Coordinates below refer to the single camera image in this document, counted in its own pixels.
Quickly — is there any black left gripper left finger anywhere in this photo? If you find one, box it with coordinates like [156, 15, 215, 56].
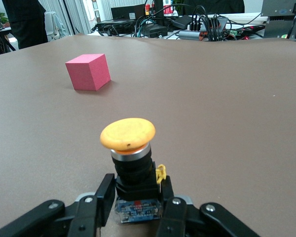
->
[0, 174, 115, 237]

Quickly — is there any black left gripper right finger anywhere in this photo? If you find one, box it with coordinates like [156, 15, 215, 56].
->
[156, 175, 261, 237]

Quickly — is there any orange cap push button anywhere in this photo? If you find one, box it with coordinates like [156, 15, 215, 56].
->
[100, 118, 167, 224]

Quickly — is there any pink foam cube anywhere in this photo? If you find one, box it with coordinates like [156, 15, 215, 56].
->
[65, 53, 111, 91]

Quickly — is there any grey usb hub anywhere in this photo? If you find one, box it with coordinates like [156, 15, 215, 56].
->
[177, 29, 209, 41]

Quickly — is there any small black box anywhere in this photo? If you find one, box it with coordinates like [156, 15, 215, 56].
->
[141, 23, 168, 38]

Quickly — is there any white draped chair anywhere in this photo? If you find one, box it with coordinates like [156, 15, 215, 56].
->
[44, 11, 66, 39]

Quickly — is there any flat black device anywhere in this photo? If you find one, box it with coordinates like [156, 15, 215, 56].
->
[96, 19, 136, 35]

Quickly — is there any black power adapter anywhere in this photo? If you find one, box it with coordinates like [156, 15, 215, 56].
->
[171, 14, 193, 29]

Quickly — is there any person in black clothes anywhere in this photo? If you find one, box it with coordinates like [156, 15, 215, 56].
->
[1, 0, 49, 50]

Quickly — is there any black computer box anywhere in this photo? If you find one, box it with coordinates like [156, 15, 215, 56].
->
[111, 3, 153, 21]

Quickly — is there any black equipment case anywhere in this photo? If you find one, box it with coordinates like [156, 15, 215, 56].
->
[260, 0, 296, 41]

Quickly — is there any black desk cable bundle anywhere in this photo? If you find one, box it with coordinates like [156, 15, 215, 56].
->
[133, 4, 264, 42]

